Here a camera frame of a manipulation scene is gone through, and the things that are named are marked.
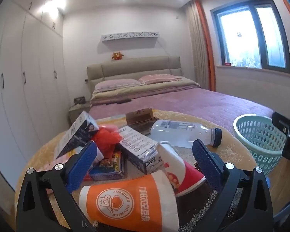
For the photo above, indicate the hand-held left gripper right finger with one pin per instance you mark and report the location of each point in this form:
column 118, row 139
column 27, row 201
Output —
column 204, row 159

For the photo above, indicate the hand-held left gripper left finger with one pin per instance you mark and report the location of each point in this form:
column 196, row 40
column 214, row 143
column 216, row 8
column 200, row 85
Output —
column 83, row 164

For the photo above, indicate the blue and red card box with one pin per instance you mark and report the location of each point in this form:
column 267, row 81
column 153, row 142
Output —
column 108, row 166

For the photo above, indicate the red and white paper cup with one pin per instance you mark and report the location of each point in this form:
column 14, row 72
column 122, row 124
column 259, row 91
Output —
column 178, row 166

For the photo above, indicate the dark blue carton box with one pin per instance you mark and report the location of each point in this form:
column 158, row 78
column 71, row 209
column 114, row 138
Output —
column 75, row 135

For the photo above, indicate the red plastic bag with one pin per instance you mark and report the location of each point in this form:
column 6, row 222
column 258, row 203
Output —
column 106, row 137

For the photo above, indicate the green plastic basket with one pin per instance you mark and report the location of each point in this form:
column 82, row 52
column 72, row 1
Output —
column 256, row 137

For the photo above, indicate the clear plastic bottle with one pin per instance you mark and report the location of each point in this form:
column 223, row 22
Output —
column 178, row 133

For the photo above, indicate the orange paper cup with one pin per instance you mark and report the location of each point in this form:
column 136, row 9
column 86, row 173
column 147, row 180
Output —
column 125, row 198

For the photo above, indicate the grey and white carton box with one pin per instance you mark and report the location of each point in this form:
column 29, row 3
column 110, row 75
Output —
column 137, row 149

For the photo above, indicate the pale pink wrapper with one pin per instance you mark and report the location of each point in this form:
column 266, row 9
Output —
column 52, row 164

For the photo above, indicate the beige nightstand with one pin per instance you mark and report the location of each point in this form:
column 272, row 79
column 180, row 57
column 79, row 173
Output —
column 77, row 113

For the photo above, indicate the bed with purple bedspread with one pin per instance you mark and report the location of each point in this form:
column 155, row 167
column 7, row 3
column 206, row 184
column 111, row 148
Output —
column 195, row 101

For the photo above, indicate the brown cardboard box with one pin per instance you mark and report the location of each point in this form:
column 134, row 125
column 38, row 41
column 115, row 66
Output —
column 140, row 122

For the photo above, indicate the pink pillow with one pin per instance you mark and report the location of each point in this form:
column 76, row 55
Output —
column 159, row 78
column 118, row 85

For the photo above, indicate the white wardrobe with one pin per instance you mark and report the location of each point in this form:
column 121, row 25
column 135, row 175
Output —
column 26, row 77

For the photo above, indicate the beige padded headboard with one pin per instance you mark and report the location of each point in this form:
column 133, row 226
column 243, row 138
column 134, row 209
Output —
column 135, row 67

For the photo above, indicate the dark framed window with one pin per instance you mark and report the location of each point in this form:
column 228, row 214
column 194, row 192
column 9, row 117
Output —
column 252, row 36

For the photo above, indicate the beige and orange curtain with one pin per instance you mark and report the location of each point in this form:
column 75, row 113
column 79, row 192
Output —
column 198, row 48

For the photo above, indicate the orange plush toy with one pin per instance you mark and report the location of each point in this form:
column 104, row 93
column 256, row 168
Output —
column 117, row 56

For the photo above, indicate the small black frame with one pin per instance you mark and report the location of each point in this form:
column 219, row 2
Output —
column 79, row 100

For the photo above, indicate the white carved wall shelf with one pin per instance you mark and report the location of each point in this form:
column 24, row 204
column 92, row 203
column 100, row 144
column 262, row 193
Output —
column 130, row 36

